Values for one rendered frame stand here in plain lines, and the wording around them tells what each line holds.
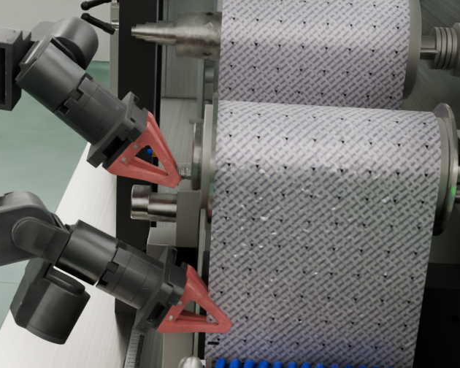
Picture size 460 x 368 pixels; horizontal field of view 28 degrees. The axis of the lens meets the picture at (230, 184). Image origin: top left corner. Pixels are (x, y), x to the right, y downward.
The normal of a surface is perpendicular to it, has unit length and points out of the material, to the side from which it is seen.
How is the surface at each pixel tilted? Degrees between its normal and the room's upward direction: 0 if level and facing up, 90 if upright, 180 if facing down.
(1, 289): 0
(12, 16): 90
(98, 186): 0
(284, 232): 90
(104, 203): 0
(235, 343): 90
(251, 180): 90
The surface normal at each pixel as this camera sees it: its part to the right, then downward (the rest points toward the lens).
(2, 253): 0.35, 0.22
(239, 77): 0.00, 0.38
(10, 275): 0.06, -0.94
